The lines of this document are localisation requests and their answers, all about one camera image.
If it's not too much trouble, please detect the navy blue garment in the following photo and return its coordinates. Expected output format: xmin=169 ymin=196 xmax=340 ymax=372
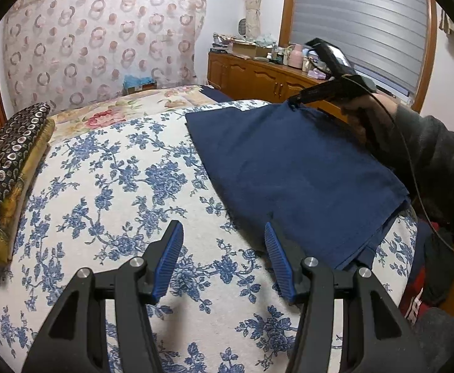
xmin=186 ymin=104 xmax=409 ymax=269

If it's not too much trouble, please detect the grey sleeve forearm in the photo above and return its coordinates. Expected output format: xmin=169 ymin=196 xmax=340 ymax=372
xmin=389 ymin=106 xmax=454 ymax=227

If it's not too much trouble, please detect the right hand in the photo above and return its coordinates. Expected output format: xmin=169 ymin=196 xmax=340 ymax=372
xmin=341 ymin=94 xmax=398 ymax=146

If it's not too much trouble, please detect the pink jar on sideboard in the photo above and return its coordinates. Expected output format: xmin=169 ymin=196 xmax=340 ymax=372
xmin=287 ymin=44 xmax=304 ymax=69

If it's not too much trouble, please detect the grey window blind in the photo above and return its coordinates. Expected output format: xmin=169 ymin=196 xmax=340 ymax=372
xmin=290 ymin=0 xmax=427 ymax=94

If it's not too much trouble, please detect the blue floral white quilt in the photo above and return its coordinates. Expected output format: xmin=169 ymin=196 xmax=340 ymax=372
xmin=0 ymin=99 xmax=420 ymax=373

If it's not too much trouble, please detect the cardboard box on sideboard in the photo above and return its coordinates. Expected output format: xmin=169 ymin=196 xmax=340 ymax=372
xmin=232 ymin=40 xmax=272 ymax=58

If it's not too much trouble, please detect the wooden sideboard cabinet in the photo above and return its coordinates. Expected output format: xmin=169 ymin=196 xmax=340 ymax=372
xmin=206 ymin=50 xmax=414 ymax=126

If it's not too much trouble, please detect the navy blue bed sheet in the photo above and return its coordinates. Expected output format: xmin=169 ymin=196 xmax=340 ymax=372
xmin=200 ymin=85 xmax=232 ymax=103

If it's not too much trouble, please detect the red white garment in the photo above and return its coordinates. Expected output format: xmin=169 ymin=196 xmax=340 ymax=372
xmin=399 ymin=220 xmax=445 ymax=325

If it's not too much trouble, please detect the pink floral cream bedspread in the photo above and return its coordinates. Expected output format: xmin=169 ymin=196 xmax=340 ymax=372
xmin=50 ymin=85 xmax=216 ymax=145

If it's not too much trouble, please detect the teal item behind bed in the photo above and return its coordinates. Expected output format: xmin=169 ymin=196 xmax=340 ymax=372
xmin=123 ymin=75 xmax=157 ymax=95

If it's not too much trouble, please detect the black circle-patterned folded cloth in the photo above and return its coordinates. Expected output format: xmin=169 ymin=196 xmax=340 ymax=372
xmin=0 ymin=102 xmax=51 ymax=205

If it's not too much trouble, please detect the circle-patterned cloth headboard cover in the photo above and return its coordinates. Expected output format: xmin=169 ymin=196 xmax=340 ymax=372
xmin=3 ymin=0 xmax=207 ymax=112

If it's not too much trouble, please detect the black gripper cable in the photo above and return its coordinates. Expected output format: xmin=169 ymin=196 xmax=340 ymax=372
xmin=351 ymin=75 xmax=454 ymax=263

